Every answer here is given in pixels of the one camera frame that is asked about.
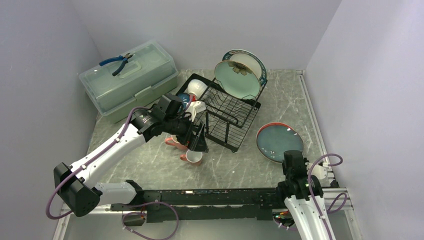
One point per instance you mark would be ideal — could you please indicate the clear plastic storage box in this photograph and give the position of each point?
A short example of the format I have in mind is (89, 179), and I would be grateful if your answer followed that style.
(135, 78)

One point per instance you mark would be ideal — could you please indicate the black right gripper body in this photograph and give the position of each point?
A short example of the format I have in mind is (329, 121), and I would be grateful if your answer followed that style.
(287, 175)

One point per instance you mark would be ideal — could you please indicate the large pink mug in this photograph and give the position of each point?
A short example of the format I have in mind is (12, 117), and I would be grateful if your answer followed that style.
(172, 141)

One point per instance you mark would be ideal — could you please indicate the white ceramic bowl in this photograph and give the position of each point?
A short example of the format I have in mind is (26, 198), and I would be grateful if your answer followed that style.
(196, 88)

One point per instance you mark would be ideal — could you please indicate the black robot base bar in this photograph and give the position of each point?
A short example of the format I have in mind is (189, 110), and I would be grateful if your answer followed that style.
(161, 205)

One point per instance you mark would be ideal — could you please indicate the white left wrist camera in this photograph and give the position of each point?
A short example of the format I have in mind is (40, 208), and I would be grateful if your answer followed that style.
(194, 107)

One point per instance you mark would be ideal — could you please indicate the dark blue speckled plate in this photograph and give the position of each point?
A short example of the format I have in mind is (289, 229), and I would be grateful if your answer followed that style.
(275, 138)

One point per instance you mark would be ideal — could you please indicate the black wire dish rack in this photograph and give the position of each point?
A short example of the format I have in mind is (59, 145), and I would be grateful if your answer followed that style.
(227, 119)

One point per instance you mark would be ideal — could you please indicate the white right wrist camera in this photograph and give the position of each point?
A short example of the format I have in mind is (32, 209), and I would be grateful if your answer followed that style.
(321, 172)

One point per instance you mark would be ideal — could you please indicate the green rimmed white plate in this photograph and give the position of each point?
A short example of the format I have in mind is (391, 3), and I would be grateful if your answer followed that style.
(250, 60)

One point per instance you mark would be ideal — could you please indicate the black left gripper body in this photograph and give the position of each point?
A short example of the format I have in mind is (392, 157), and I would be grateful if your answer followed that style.
(181, 128)

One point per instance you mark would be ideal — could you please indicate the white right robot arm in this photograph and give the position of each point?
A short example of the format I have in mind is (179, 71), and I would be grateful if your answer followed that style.
(310, 217)

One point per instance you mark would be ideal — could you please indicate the dark blue tan bowl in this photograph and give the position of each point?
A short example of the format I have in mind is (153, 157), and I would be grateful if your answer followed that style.
(185, 98)

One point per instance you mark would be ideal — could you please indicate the small pink mug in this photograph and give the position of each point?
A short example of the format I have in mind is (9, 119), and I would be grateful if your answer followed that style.
(192, 157)

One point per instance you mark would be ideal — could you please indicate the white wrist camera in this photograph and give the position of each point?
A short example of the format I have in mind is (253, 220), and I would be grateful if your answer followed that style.
(321, 172)
(194, 107)

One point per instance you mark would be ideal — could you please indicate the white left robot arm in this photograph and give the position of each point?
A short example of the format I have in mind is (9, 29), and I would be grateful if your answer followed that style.
(78, 184)

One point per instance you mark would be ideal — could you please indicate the mint green flower plate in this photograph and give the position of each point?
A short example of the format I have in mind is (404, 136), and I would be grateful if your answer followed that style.
(237, 80)

